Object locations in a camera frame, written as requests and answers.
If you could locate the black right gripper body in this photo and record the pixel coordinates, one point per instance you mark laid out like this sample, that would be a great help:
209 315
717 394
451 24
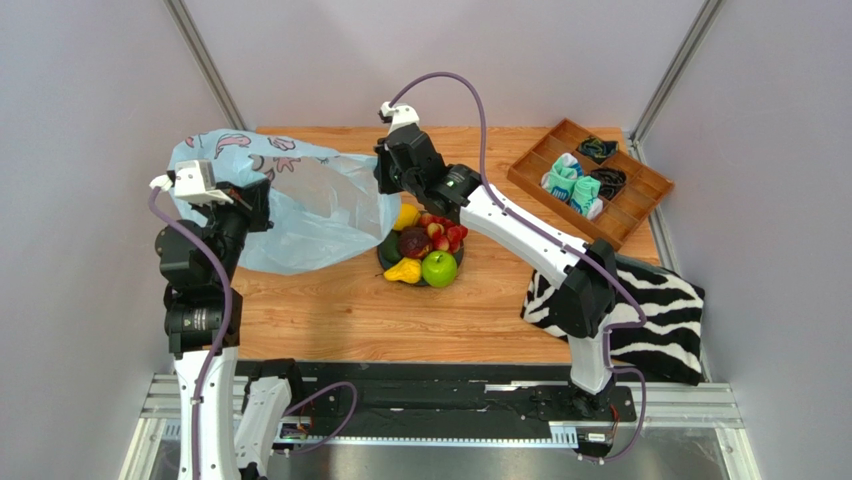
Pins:
389 168

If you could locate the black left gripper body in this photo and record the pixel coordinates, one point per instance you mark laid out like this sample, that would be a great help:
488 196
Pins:
230 223

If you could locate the dark red apple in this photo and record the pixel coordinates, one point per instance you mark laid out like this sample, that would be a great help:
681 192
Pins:
414 243

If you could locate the light blue printed plastic bag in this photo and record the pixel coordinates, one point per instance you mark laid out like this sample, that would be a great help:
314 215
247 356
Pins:
325 206

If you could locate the green apple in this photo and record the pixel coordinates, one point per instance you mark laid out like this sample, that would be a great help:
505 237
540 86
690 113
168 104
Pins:
439 269

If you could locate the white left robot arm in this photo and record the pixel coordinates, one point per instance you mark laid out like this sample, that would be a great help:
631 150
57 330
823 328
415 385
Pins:
202 324

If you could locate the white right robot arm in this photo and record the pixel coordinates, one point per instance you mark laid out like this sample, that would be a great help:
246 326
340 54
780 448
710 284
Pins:
583 277

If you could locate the yellow lemon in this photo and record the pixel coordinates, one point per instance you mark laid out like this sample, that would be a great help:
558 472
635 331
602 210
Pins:
409 216

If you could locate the red strawberry bunch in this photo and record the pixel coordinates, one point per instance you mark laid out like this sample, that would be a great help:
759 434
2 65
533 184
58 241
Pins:
444 234

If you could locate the dark green avocado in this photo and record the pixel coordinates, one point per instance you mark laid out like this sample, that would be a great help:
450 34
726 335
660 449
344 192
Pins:
388 249

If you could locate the teal white sock left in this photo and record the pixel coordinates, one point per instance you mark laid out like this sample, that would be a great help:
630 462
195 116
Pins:
560 180

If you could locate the teal white sock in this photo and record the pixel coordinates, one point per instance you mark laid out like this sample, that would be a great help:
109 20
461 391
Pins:
560 180
584 198

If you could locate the teal white sock right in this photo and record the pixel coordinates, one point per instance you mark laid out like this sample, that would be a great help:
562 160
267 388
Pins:
584 198

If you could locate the dark patterned rolled sock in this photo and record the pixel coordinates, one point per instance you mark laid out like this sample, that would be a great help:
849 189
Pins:
597 149

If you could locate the black rolled sock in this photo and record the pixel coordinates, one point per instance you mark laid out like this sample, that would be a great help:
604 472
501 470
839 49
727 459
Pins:
611 180

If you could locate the zebra striped cloth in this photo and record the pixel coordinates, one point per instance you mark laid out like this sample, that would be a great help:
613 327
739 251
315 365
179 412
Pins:
668 346

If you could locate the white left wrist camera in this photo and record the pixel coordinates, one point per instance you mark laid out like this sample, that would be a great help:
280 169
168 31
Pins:
192 181

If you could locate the aluminium frame rail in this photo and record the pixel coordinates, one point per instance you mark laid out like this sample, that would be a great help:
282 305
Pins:
681 432

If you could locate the left corner aluminium post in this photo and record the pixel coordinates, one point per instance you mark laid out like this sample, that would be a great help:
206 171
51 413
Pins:
184 21

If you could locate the corner aluminium post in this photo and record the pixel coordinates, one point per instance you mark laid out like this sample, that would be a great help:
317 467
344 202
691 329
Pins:
698 30
184 21

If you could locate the right corner aluminium post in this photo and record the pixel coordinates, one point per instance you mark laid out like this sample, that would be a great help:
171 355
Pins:
698 30

